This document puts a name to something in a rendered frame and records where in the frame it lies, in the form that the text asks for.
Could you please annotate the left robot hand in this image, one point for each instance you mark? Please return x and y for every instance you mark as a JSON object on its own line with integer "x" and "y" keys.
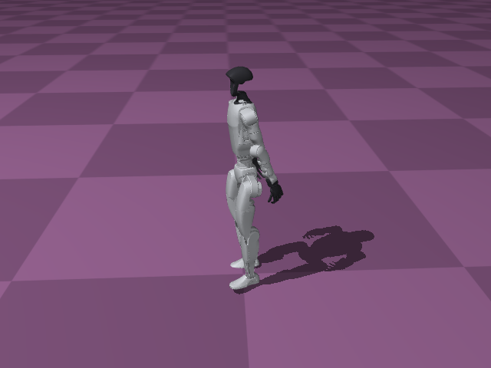
{"x": 275, "y": 190}

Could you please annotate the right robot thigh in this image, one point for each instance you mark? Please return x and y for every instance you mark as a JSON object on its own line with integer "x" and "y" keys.
{"x": 232, "y": 189}

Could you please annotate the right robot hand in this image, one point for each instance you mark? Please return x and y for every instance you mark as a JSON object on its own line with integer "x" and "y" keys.
{"x": 254, "y": 161}

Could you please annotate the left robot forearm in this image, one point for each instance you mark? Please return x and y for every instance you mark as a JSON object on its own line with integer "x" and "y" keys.
{"x": 265, "y": 165}

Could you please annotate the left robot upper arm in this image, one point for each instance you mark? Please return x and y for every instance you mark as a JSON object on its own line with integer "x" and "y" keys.
{"x": 250, "y": 121}

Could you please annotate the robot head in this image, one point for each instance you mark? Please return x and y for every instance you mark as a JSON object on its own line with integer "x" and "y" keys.
{"x": 238, "y": 75}

